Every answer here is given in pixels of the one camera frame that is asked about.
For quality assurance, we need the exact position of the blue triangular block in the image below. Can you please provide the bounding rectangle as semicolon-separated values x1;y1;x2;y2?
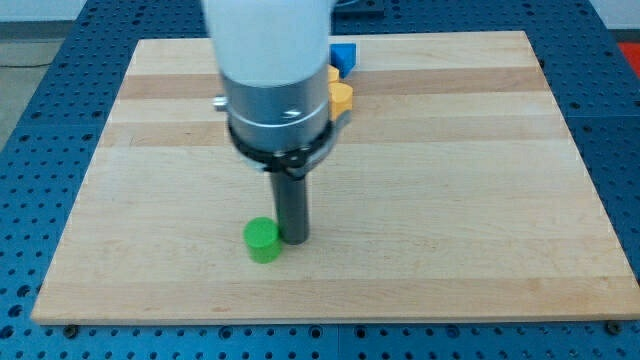
329;43;357;78

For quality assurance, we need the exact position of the yellow block upper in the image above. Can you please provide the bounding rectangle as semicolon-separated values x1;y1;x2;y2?
328;65;340;83

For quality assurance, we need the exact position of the red object at edge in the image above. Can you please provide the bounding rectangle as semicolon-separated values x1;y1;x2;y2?
618;42;640;77

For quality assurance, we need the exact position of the yellow cylinder block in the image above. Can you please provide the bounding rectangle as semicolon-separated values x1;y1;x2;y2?
328;82;354;121

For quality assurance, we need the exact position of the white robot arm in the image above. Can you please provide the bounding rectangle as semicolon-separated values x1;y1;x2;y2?
201;0;350;245

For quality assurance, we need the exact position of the wooden board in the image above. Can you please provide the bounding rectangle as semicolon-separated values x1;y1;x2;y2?
32;31;639;325

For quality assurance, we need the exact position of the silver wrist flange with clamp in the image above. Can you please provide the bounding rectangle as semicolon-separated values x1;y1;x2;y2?
214;65;351;178

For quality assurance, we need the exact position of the green cylinder block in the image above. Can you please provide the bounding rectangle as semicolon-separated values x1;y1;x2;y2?
243;217;281;264

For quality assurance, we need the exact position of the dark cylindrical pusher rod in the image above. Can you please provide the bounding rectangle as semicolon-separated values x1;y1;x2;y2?
270;172;309;245

